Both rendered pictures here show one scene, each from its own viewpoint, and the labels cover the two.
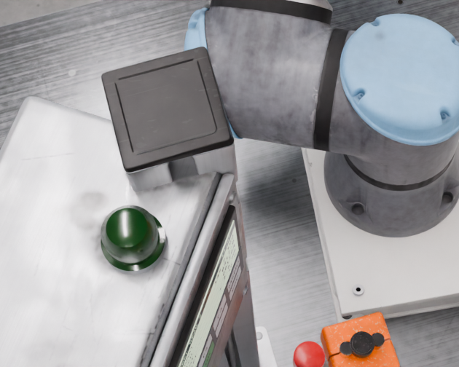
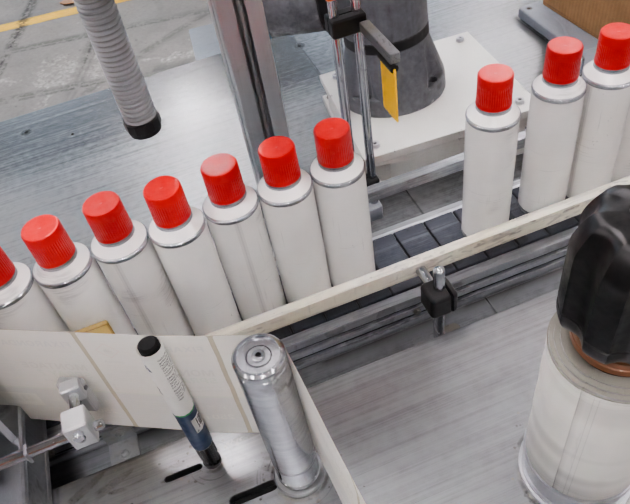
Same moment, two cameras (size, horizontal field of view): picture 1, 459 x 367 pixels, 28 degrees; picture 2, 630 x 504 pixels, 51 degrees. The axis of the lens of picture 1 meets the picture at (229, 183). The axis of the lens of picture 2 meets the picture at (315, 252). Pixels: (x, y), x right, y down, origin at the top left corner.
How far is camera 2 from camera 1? 0.60 m
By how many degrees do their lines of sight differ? 23
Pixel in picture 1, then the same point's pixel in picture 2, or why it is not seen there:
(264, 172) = (300, 125)
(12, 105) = (114, 122)
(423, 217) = (416, 87)
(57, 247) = not seen: outside the picture
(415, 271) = (418, 129)
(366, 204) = (371, 84)
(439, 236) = (433, 109)
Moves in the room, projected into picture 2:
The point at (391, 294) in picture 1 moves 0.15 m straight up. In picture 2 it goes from (401, 143) to (396, 38)
